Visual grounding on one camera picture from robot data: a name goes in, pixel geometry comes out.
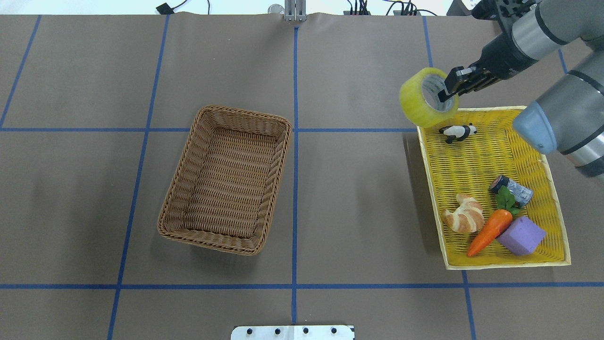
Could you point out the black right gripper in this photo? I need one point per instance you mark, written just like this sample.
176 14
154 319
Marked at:
499 55

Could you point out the yellow tape roll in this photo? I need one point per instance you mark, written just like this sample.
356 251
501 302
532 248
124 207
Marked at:
418 97

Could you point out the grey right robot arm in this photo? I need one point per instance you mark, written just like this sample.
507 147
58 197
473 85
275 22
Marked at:
569 116

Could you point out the yellow woven basket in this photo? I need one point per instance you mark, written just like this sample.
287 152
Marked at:
470 166

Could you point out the brown wicker basket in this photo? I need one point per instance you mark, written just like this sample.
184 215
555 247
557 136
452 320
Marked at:
224 190

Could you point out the panda figurine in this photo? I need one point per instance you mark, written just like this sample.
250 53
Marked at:
457 132

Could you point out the toy croissant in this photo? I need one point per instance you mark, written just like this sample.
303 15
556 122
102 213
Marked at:
467 218

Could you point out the toy carrot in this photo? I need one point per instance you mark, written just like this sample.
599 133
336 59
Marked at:
498 221

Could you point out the purple foam block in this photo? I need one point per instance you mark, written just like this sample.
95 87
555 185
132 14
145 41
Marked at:
522 237

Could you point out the black plug on table edge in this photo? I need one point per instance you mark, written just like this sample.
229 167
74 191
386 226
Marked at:
165 9

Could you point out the aluminium post mount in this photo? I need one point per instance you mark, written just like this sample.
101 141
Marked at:
295 10

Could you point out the white metal bracket plate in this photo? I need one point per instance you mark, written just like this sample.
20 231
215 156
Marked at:
294 332

